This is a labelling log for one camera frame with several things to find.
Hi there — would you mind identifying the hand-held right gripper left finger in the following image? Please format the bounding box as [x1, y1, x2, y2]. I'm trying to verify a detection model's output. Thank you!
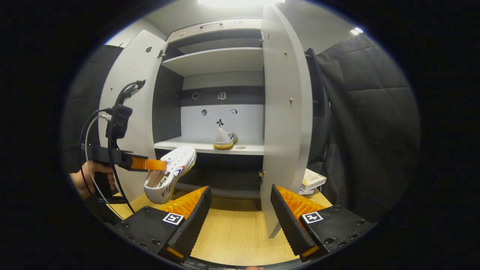
[112, 186, 212, 263]

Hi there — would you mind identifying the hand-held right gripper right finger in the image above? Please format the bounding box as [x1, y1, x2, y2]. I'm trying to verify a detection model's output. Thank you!
[270, 184, 375, 263]

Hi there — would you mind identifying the white shoe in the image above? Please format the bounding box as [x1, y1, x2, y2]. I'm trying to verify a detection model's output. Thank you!
[213, 128, 238, 150]
[144, 146, 197, 204]

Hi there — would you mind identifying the grey shoe cabinet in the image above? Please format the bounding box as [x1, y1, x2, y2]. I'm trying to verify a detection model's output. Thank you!
[98, 4, 314, 239]

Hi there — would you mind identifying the grey cabinet door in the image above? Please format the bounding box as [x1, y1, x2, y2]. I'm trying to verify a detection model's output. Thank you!
[98, 30, 168, 203]
[260, 4, 314, 239]

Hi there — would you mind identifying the beige book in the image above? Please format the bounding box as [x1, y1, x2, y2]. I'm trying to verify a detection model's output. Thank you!
[301, 168, 327, 192]

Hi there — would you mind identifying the large ceiling light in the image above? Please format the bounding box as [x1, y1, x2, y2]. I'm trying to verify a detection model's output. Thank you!
[198, 0, 285, 6]

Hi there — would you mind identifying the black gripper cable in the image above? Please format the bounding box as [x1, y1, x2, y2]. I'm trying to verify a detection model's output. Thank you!
[79, 79, 147, 222]

